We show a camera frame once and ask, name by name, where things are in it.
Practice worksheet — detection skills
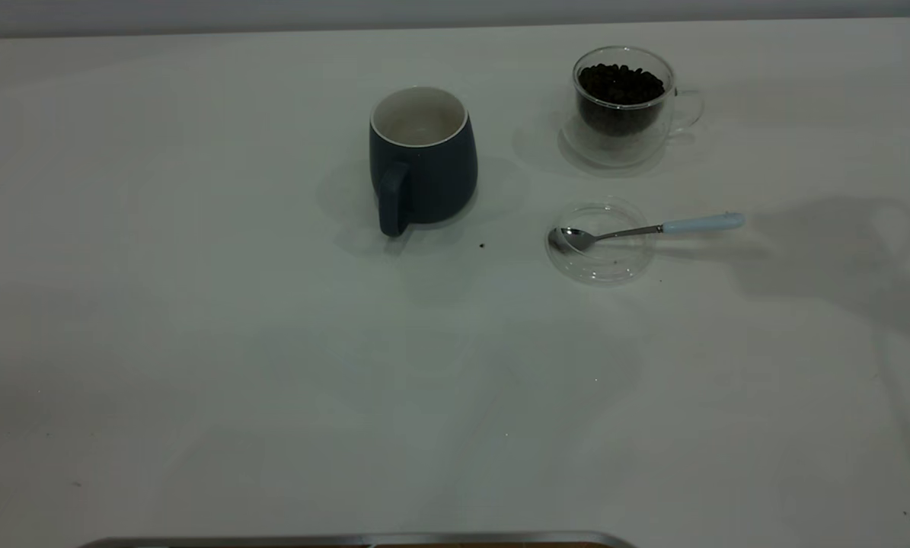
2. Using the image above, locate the dark grey ceramic mug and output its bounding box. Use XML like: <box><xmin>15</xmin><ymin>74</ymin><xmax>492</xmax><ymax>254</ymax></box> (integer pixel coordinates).
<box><xmin>369</xmin><ymin>86</ymin><xmax>479</xmax><ymax>238</ymax></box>

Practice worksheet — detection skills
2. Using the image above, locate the metal spoon light blue handle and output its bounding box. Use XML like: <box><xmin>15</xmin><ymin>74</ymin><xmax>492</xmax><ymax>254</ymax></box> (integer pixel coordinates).
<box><xmin>548</xmin><ymin>212</ymin><xmax>746</xmax><ymax>255</ymax></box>

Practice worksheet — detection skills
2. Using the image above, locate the pile of coffee beans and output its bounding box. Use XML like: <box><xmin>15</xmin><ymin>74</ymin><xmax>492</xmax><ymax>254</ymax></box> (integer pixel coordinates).
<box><xmin>578</xmin><ymin>64</ymin><xmax>666</xmax><ymax>136</ymax></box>

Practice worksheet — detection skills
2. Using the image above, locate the clear glass saucer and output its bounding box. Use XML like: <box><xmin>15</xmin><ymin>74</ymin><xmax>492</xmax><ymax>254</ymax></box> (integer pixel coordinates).
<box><xmin>544</xmin><ymin>199</ymin><xmax>656</xmax><ymax>286</ymax></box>

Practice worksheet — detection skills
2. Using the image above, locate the clear glass cup with handle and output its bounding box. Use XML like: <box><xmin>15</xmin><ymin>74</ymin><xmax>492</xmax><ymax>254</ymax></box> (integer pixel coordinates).
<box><xmin>561</xmin><ymin>46</ymin><xmax>705</xmax><ymax>168</ymax></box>

